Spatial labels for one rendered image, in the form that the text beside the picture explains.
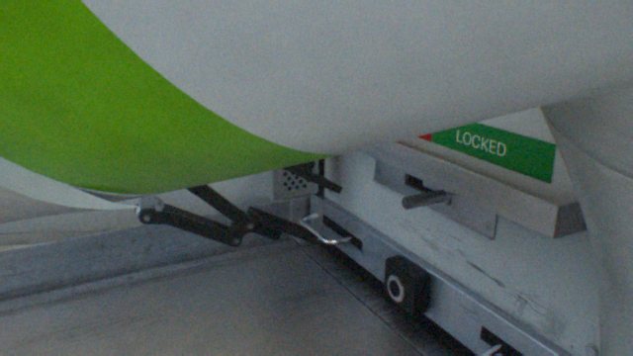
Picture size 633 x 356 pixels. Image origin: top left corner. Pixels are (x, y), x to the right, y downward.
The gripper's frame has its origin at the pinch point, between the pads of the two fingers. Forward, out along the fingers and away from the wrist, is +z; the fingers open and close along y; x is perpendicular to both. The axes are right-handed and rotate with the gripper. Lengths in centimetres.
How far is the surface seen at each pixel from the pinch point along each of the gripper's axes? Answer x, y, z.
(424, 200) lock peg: 3.4, -5.6, 11.9
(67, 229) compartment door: -48, 25, -8
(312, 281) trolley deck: -14.1, 11.3, 16.8
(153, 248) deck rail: -27.9, 17.6, -0.7
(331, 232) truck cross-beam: -20.1, 4.9, 20.6
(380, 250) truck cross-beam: -7.4, 2.8, 19.3
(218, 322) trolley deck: -10.4, 18.7, 4.0
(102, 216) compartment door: -46, 20, -5
